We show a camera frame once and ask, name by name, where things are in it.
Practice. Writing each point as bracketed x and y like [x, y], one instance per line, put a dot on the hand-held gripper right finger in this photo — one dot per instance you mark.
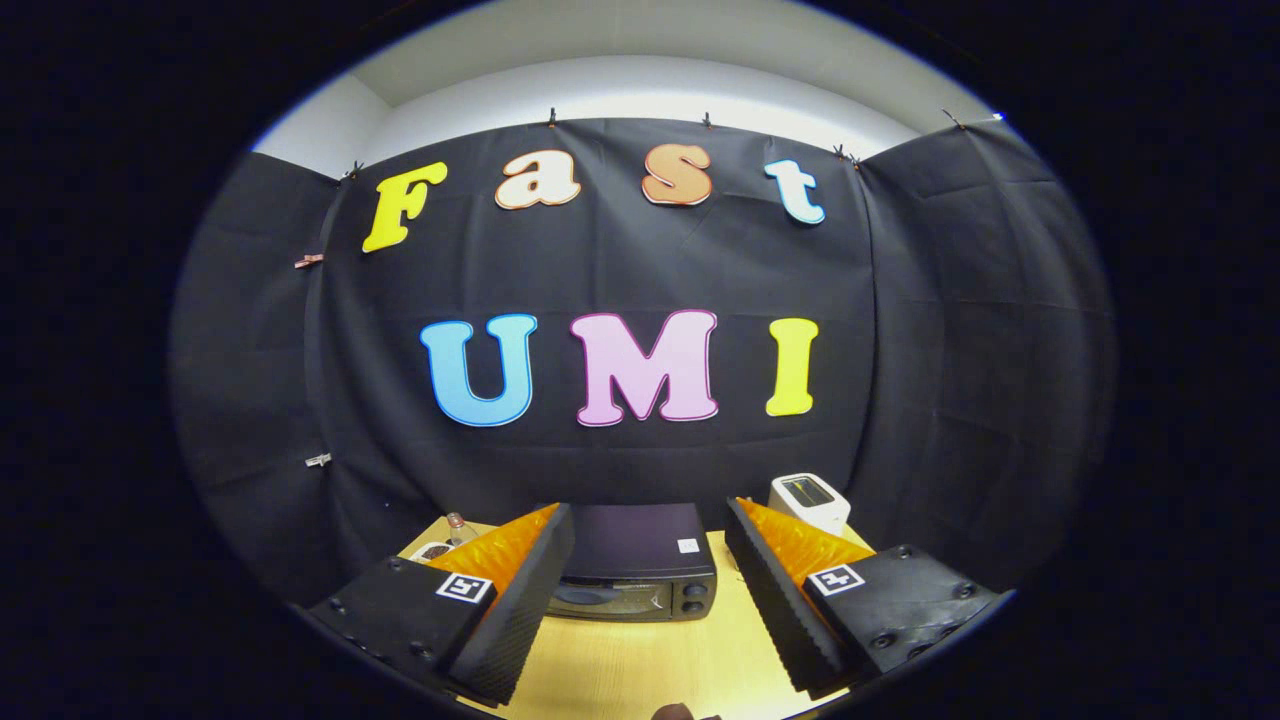
[775, 600]

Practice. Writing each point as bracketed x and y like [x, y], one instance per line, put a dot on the white pop-up toaster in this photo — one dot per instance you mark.
[812, 500]

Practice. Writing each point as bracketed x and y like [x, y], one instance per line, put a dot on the black backdrop cloth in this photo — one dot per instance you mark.
[900, 330]

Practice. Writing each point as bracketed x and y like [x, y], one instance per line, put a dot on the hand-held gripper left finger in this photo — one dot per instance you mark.
[525, 610]

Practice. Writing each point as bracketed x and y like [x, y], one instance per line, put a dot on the black toaster oven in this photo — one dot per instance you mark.
[635, 545]

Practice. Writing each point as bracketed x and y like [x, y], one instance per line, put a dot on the small white snack tray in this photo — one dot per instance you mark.
[430, 552]

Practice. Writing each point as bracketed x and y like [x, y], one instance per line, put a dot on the clear plastic bottle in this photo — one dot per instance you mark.
[460, 532]

